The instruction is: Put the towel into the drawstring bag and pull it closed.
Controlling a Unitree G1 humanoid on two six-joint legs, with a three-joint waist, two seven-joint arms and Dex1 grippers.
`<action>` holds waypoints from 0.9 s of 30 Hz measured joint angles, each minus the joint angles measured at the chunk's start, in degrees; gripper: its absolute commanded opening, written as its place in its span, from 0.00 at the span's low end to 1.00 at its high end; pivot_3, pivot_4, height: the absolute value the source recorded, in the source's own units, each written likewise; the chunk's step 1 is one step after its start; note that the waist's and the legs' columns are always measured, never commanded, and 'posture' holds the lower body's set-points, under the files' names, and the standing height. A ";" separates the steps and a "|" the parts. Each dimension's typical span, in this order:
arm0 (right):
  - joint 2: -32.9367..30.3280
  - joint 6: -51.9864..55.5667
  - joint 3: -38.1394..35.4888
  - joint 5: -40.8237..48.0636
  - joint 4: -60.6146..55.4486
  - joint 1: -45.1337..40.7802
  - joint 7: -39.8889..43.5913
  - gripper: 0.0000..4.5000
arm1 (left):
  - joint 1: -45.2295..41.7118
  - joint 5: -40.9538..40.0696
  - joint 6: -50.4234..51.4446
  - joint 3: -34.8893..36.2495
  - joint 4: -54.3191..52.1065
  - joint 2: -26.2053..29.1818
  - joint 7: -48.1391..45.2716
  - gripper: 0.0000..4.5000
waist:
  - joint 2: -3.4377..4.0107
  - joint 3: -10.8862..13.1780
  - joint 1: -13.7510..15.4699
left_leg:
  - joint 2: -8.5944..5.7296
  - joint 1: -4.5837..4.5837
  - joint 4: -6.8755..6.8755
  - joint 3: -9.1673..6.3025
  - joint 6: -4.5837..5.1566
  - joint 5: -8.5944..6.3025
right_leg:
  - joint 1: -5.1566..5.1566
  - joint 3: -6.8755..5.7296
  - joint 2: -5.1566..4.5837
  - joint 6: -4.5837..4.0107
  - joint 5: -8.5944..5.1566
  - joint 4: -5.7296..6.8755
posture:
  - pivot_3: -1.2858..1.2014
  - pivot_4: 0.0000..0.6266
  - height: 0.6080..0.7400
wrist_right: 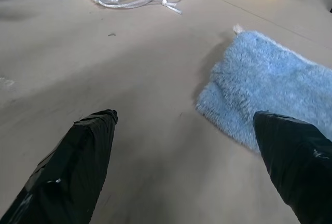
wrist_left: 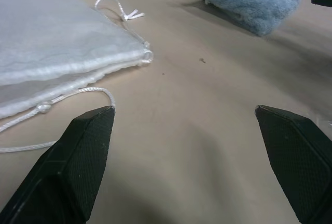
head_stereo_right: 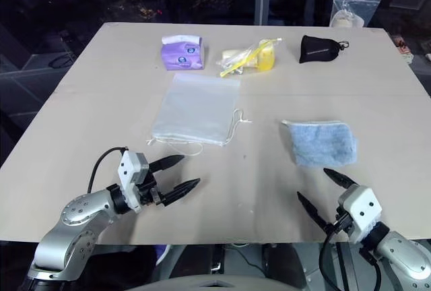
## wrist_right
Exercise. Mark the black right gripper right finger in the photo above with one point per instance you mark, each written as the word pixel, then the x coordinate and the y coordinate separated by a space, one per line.
pixel 298 167

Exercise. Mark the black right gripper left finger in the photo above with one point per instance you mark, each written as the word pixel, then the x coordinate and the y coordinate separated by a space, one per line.
pixel 70 172

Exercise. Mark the blue fluffy cloth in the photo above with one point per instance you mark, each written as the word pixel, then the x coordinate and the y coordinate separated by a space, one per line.
pixel 267 78

